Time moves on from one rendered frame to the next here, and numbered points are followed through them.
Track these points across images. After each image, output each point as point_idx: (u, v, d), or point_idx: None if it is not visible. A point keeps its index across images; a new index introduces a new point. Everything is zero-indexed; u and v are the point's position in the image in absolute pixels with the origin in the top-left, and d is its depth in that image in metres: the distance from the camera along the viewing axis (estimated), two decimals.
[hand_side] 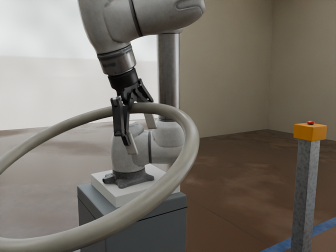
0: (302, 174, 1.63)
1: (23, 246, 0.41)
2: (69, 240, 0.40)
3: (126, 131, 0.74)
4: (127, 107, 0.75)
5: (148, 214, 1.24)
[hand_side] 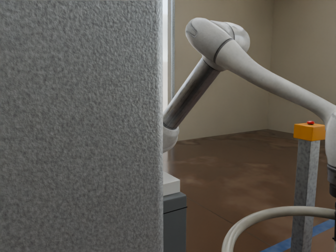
0: (302, 174, 1.63)
1: None
2: None
3: None
4: None
5: None
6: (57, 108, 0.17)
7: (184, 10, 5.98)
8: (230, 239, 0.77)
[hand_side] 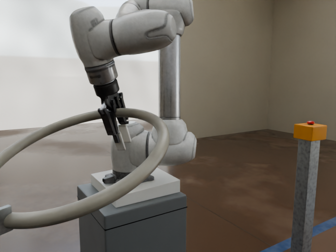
0: (302, 174, 1.63)
1: (35, 216, 0.53)
2: (71, 210, 0.53)
3: (117, 132, 0.93)
4: (113, 113, 0.91)
5: (148, 214, 1.24)
6: None
7: None
8: None
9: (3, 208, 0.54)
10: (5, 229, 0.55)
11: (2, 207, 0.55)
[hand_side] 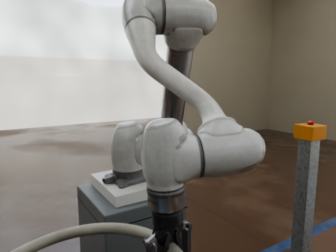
0: (302, 174, 1.63)
1: None
2: None
3: None
4: (163, 250, 0.69)
5: (148, 214, 1.24)
6: None
7: None
8: None
9: None
10: None
11: None
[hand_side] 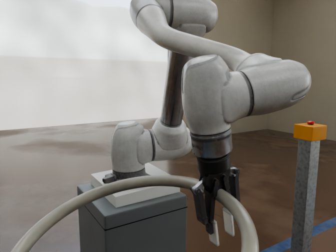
0: (302, 174, 1.63)
1: None
2: None
3: (210, 221, 0.68)
4: (211, 196, 0.66)
5: (148, 214, 1.24)
6: None
7: None
8: (30, 232, 0.63)
9: None
10: None
11: None
